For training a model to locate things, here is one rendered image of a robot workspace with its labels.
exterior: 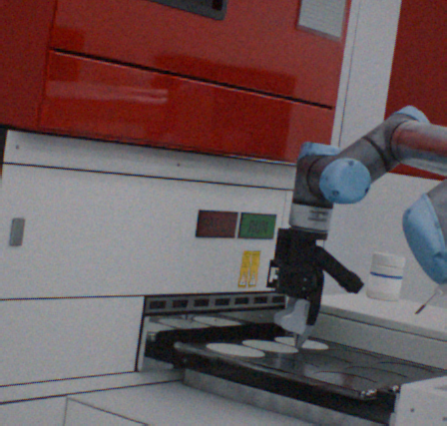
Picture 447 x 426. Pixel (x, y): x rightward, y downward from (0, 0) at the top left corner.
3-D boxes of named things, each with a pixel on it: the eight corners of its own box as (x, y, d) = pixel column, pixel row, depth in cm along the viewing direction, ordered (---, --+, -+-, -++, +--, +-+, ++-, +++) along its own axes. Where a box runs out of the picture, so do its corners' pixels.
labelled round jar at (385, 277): (359, 295, 254) (366, 251, 253) (375, 295, 260) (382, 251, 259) (389, 302, 250) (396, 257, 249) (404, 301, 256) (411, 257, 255)
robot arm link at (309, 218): (323, 207, 218) (340, 211, 210) (319, 231, 218) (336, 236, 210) (284, 201, 216) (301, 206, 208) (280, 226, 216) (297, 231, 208)
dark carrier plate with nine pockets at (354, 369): (183, 346, 203) (183, 343, 203) (289, 336, 231) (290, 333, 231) (359, 395, 183) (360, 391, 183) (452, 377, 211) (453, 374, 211)
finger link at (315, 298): (298, 321, 215) (305, 273, 214) (307, 322, 215) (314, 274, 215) (307, 326, 210) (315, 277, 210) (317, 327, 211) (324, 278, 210)
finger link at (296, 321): (272, 346, 213) (280, 294, 213) (303, 348, 215) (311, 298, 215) (278, 349, 211) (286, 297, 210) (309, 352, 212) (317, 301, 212)
